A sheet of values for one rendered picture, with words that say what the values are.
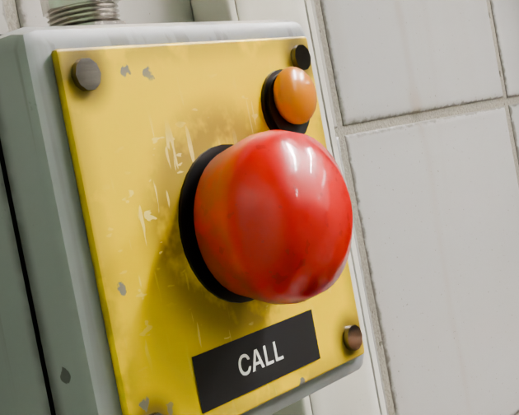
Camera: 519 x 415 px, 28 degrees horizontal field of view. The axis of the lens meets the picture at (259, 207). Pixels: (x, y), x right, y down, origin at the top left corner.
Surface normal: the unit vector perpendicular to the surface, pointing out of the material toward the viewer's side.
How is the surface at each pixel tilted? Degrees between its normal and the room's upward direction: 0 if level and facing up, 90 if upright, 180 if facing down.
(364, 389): 90
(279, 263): 108
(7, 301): 90
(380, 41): 90
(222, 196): 67
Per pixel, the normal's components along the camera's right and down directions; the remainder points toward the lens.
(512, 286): 0.76, -0.11
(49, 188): -0.28, 0.11
